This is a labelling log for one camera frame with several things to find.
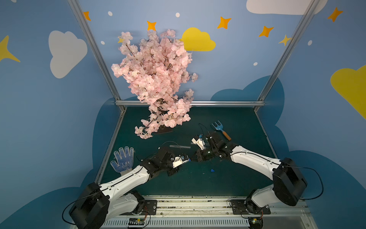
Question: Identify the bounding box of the clear test tube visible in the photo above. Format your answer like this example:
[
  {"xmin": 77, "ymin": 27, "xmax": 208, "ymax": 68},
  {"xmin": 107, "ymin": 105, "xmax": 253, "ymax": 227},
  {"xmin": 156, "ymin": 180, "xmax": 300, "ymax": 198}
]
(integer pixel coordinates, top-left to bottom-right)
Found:
[{"xmin": 169, "ymin": 145, "xmax": 191, "ymax": 149}]

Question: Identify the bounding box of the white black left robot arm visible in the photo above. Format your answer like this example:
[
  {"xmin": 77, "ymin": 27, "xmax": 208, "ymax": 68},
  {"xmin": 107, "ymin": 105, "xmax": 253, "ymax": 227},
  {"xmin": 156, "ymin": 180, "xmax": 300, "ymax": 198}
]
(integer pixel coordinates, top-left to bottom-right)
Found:
[{"xmin": 66, "ymin": 148, "xmax": 190, "ymax": 229}]

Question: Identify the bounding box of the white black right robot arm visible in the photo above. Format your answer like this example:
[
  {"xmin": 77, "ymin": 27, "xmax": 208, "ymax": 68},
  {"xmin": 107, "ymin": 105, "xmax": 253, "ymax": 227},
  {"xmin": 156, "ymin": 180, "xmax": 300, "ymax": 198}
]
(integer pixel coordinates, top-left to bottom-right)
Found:
[{"xmin": 191, "ymin": 132, "xmax": 308, "ymax": 214}]

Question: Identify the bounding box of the blue toy garden fork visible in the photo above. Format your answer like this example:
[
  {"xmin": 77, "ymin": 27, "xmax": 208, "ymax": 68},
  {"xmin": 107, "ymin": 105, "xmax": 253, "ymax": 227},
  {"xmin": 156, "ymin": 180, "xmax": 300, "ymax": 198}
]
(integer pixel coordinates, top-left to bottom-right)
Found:
[{"xmin": 211, "ymin": 121, "xmax": 232, "ymax": 141}]

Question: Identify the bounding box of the blue dotted work glove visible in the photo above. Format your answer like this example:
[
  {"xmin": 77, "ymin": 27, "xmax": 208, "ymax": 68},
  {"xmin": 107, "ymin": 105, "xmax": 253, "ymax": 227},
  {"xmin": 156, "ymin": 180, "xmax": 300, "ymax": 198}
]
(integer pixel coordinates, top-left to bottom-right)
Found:
[{"xmin": 110, "ymin": 146, "xmax": 135, "ymax": 176}]

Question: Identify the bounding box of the left controller board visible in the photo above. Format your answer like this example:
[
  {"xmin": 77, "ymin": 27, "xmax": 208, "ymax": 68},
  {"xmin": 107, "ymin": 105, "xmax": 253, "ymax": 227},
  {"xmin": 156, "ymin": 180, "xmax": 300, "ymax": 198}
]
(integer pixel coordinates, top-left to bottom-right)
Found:
[{"xmin": 127, "ymin": 218, "xmax": 145, "ymax": 228}]

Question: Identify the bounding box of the controller board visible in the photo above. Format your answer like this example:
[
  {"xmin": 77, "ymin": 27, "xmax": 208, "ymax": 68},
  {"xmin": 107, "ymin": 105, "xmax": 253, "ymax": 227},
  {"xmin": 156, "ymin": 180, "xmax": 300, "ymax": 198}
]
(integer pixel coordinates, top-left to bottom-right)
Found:
[
  {"xmin": 127, "ymin": 218, "xmax": 145, "ymax": 228},
  {"xmin": 248, "ymin": 218, "xmax": 263, "ymax": 229}
]

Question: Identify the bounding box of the right controller board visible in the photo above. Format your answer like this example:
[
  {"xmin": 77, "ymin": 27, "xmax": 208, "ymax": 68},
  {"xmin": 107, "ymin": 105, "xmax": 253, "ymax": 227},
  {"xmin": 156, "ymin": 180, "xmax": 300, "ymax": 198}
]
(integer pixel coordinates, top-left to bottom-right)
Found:
[{"xmin": 248, "ymin": 218, "xmax": 263, "ymax": 229}]

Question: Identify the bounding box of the pink cherry blossom tree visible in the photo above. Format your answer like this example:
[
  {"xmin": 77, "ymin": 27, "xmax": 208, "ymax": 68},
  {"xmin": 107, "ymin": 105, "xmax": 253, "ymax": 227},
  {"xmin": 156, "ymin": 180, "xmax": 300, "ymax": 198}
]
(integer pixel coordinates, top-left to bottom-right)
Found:
[{"xmin": 111, "ymin": 29, "xmax": 198, "ymax": 139}]

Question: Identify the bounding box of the dark tree base plate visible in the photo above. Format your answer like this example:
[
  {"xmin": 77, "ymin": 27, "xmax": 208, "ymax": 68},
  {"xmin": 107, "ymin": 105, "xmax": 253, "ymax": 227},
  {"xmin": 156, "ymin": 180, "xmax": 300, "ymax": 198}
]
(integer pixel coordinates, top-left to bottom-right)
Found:
[{"xmin": 152, "ymin": 125, "xmax": 173, "ymax": 135}]

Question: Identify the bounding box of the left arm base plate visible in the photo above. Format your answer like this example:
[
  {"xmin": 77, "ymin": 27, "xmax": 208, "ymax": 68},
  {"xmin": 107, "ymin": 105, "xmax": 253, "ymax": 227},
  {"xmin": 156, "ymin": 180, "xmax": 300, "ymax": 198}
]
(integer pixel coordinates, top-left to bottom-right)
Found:
[{"xmin": 121, "ymin": 200, "xmax": 157, "ymax": 215}]

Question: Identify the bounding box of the aluminium front rail base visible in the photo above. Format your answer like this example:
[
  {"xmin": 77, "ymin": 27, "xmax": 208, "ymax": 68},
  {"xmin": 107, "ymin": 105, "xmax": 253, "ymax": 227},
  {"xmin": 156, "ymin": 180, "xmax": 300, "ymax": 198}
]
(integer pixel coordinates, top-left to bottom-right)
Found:
[{"xmin": 99, "ymin": 196, "xmax": 317, "ymax": 229}]

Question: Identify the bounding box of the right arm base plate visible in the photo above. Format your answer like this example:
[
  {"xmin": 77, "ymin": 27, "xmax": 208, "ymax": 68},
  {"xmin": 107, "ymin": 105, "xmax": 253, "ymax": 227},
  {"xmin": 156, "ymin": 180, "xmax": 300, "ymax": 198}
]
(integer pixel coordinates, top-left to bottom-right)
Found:
[{"xmin": 229, "ymin": 199, "xmax": 271, "ymax": 215}]

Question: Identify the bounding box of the aluminium frame rail back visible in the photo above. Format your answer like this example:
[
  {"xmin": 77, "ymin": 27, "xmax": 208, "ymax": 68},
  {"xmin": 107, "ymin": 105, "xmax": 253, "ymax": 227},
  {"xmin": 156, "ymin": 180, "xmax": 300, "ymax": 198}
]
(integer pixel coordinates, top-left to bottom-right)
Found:
[{"xmin": 115, "ymin": 100, "xmax": 265, "ymax": 108}]

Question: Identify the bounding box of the aluminium frame post right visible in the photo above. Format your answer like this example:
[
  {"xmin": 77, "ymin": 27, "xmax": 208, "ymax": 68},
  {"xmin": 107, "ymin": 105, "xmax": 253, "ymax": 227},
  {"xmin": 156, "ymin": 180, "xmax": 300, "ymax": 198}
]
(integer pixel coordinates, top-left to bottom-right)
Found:
[{"xmin": 257, "ymin": 0, "xmax": 320, "ymax": 103}]

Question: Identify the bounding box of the aluminium frame post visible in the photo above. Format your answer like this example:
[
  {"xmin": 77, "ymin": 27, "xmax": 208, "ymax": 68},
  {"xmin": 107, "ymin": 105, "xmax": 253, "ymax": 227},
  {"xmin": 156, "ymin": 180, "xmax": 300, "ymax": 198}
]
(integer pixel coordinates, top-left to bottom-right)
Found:
[
  {"xmin": 257, "ymin": 0, "xmax": 320, "ymax": 103},
  {"xmin": 67, "ymin": 0, "xmax": 121, "ymax": 100}
]

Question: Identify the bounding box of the aluminium frame post left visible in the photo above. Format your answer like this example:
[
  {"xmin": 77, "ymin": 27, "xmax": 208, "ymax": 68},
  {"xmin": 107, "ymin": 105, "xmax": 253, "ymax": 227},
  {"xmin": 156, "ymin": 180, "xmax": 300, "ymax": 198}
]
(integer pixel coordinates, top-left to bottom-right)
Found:
[{"xmin": 67, "ymin": 0, "xmax": 121, "ymax": 100}]

